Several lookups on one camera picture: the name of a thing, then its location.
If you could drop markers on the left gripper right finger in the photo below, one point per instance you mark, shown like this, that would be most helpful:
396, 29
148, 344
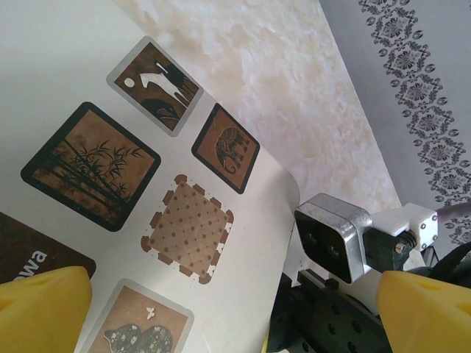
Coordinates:
430, 320

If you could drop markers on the white box with brown tiles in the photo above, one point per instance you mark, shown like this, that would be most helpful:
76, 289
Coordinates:
110, 220

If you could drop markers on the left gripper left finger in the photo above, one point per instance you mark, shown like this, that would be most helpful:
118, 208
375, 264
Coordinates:
40, 312

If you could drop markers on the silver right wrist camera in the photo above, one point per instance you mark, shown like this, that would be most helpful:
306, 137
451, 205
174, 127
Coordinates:
331, 242

